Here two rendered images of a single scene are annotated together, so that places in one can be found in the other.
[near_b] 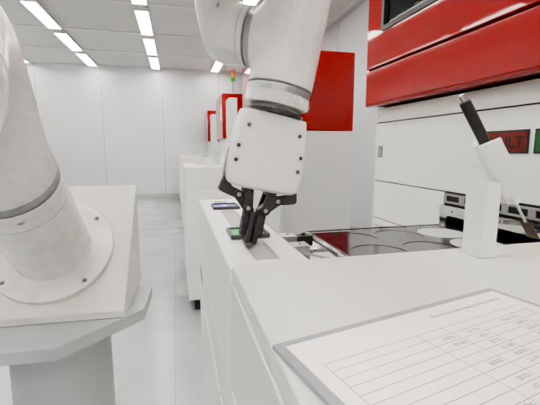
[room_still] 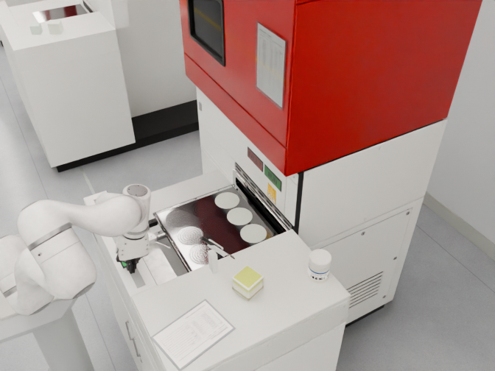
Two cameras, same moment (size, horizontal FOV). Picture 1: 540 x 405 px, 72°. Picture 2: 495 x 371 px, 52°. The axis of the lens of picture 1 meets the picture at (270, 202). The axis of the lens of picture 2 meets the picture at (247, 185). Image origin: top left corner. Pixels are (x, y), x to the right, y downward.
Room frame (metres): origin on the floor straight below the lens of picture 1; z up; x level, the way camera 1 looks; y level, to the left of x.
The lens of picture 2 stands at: (-0.68, -0.05, 2.28)
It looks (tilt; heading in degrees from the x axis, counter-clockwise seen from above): 40 degrees down; 345
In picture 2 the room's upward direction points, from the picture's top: straight up
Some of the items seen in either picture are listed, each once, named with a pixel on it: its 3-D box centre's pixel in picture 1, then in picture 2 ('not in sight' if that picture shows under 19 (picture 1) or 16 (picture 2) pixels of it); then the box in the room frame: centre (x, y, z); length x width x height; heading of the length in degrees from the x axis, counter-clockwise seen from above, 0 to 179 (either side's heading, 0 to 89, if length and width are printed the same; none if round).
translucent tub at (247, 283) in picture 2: not in sight; (247, 283); (0.31, -0.33, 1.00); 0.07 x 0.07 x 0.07; 32
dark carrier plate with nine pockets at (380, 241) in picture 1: (430, 249); (215, 226); (0.69, -0.30, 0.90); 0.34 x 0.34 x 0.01; 14
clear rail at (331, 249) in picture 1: (341, 256); (171, 243); (0.64, -0.13, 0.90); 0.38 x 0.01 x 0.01; 14
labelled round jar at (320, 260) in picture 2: not in sight; (319, 266); (0.30, -0.57, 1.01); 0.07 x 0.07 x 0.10
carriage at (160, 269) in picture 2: not in sight; (153, 260); (0.61, -0.05, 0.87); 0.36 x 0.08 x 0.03; 14
